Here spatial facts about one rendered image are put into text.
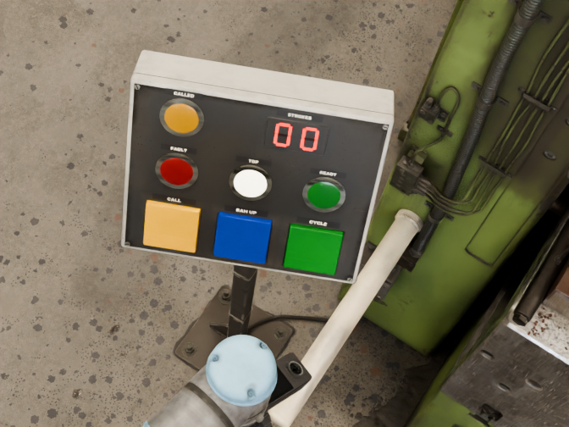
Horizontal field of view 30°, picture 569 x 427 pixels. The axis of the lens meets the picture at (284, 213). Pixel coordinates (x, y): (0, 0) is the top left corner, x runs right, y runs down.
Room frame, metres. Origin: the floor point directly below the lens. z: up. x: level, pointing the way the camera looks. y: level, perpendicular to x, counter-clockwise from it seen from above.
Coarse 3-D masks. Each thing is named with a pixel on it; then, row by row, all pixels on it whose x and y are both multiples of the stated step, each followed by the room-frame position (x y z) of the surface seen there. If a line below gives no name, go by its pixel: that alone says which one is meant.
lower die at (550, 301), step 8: (568, 256) 0.64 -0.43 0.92; (568, 264) 0.61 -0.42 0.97; (560, 272) 0.61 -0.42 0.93; (568, 272) 0.59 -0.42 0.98; (560, 280) 0.58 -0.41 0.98; (568, 280) 0.58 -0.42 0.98; (552, 288) 0.58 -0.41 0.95; (560, 288) 0.57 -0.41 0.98; (568, 288) 0.57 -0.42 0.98; (552, 296) 0.56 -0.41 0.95; (560, 296) 0.56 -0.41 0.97; (568, 296) 0.56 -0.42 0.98; (552, 304) 0.56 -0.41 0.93; (560, 304) 0.56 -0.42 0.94; (568, 304) 0.55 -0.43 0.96; (560, 312) 0.55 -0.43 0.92; (568, 312) 0.55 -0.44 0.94
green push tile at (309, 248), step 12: (300, 228) 0.55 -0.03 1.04; (312, 228) 0.56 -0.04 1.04; (288, 240) 0.54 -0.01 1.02; (300, 240) 0.54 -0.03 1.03; (312, 240) 0.54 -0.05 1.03; (324, 240) 0.55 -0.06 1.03; (336, 240) 0.55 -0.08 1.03; (288, 252) 0.53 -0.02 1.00; (300, 252) 0.53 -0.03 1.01; (312, 252) 0.53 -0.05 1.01; (324, 252) 0.53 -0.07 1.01; (336, 252) 0.54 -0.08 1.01; (288, 264) 0.52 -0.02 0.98; (300, 264) 0.52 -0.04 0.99; (312, 264) 0.52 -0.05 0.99; (324, 264) 0.52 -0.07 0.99; (336, 264) 0.53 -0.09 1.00
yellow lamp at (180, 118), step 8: (176, 104) 0.63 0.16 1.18; (184, 104) 0.63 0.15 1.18; (168, 112) 0.62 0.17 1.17; (176, 112) 0.62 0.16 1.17; (184, 112) 0.62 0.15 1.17; (192, 112) 0.62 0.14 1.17; (168, 120) 0.61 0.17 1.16; (176, 120) 0.62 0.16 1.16; (184, 120) 0.62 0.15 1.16; (192, 120) 0.62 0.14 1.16; (176, 128) 0.61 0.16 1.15; (184, 128) 0.61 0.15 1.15; (192, 128) 0.61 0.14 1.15
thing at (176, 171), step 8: (168, 160) 0.58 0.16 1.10; (176, 160) 0.58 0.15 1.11; (184, 160) 0.59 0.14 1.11; (160, 168) 0.58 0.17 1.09; (168, 168) 0.58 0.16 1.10; (176, 168) 0.58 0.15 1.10; (184, 168) 0.58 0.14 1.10; (168, 176) 0.57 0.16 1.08; (176, 176) 0.57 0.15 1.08; (184, 176) 0.57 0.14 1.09; (176, 184) 0.57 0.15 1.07; (184, 184) 0.57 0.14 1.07
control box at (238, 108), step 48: (144, 96) 0.63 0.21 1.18; (192, 96) 0.64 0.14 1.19; (240, 96) 0.65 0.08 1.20; (288, 96) 0.67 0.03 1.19; (336, 96) 0.69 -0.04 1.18; (384, 96) 0.71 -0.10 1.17; (144, 144) 0.59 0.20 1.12; (192, 144) 0.60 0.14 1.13; (240, 144) 0.61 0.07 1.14; (336, 144) 0.63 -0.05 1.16; (384, 144) 0.64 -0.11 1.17; (144, 192) 0.55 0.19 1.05; (192, 192) 0.56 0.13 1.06; (288, 192) 0.58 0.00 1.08
